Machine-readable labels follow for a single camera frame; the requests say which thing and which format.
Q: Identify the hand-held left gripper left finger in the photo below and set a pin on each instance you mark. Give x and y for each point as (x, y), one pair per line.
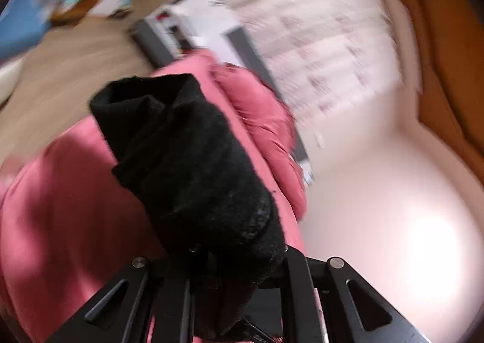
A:
(177, 290)

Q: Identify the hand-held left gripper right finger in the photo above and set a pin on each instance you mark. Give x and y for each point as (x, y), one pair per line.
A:
(295, 282)

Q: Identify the black sock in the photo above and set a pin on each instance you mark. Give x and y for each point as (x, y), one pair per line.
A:
(189, 161)

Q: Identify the pink fleece bed sheet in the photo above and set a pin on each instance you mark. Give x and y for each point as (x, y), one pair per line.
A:
(68, 214)

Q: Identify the orange wooden wardrobe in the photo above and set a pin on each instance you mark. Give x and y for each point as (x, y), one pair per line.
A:
(442, 63)

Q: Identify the blue white chair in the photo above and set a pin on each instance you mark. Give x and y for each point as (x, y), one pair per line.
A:
(26, 13)

